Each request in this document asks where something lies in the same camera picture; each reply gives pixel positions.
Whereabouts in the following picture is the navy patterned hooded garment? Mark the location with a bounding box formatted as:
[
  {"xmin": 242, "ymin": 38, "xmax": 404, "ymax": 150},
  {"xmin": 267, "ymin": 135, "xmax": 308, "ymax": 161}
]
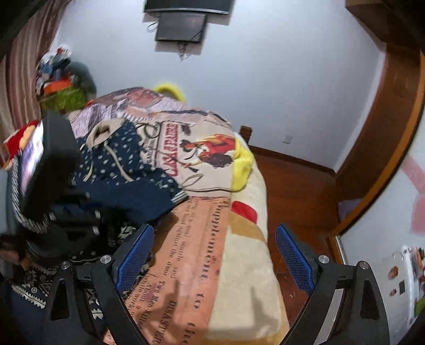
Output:
[{"xmin": 1, "ymin": 117, "xmax": 187, "ymax": 344}]

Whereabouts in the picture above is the person's left hand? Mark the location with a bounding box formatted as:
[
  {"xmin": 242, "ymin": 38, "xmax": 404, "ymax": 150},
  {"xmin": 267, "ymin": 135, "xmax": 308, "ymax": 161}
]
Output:
[{"xmin": 0, "ymin": 242, "xmax": 32, "ymax": 271}]

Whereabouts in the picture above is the cream red patterned bedsheet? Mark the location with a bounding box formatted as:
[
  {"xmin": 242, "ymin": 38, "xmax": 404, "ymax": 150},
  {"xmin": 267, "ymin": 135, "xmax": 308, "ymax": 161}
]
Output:
[{"xmin": 202, "ymin": 132, "xmax": 290, "ymax": 342}]

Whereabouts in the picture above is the red plush toy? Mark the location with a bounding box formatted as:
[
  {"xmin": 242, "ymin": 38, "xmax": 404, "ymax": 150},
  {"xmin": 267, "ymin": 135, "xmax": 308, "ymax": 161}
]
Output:
[{"xmin": 1, "ymin": 120, "xmax": 40, "ymax": 166}]

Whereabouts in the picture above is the green storage box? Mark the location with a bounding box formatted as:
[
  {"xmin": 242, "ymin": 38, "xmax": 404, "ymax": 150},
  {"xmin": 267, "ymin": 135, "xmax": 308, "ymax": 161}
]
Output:
[{"xmin": 40, "ymin": 86, "xmax": 88, "ymax": 114}]

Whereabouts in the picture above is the pile of toys on box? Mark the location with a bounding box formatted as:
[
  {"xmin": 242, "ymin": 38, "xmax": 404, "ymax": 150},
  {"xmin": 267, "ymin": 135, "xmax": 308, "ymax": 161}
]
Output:
[{"xmin": 35, "ymin": 44, "xmax": 72, "ymax": 98}]

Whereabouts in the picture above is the grey plush pillow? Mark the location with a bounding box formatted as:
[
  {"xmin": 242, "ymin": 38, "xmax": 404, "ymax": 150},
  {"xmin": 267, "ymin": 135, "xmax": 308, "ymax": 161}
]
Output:
[{"xmin": 65, "ymin": 62, "xmax": 97, "ymax": 100}]

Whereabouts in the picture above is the printed newspaper pattern blanket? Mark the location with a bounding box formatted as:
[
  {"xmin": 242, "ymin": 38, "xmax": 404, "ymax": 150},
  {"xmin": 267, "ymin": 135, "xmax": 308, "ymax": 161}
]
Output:
[{"xmin": 69, "ymin": 88, "xmax": 235, "ymax": 344}]

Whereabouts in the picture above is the striped maroon curtain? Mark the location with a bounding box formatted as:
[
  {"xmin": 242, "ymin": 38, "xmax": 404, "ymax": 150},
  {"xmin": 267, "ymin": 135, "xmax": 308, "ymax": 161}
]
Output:
[{"xmin": 1, "ymin": 1, "xmax": 70, "ymax": 140}]

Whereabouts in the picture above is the brown wooden door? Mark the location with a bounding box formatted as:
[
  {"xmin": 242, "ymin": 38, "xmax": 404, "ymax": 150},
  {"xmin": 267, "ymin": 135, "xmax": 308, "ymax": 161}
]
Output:
[{"xmin": 331, "ymin": 1, "xmax": 424, "ymax": 236}]

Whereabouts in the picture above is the black wall monitor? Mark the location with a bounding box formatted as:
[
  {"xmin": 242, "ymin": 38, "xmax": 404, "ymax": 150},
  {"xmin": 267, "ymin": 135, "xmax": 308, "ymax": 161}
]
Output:
[{"xmin": 144, "ymin": 0, "xmax": 233, "ymax": 44}]

